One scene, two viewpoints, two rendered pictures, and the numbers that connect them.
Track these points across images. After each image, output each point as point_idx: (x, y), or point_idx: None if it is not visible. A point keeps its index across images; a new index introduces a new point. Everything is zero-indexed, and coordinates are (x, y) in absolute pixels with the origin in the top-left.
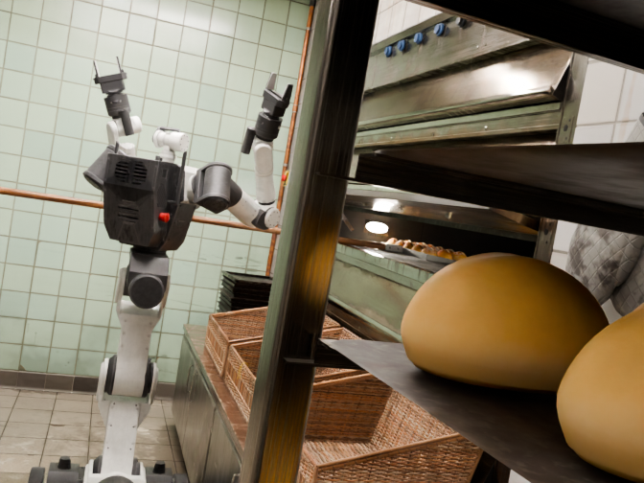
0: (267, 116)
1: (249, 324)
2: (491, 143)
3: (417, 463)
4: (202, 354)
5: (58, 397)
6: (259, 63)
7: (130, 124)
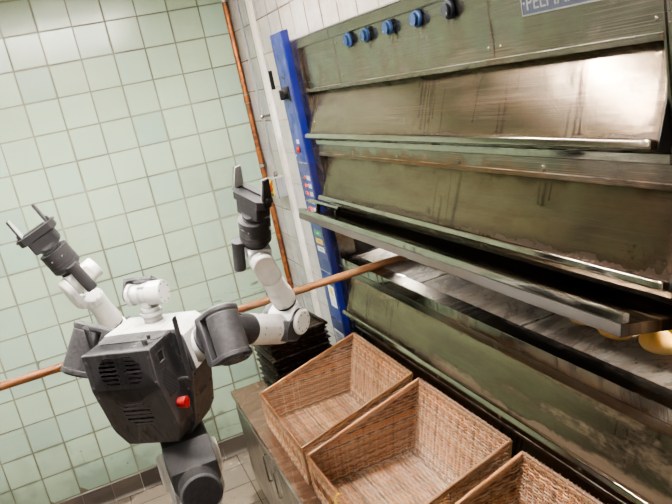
0: (251, 223)
1: (305, 382)
2: (555, 182)
3: None
4: (272, 445)
5: (134, 502)
6: (185, 65)
7: (87, 277)
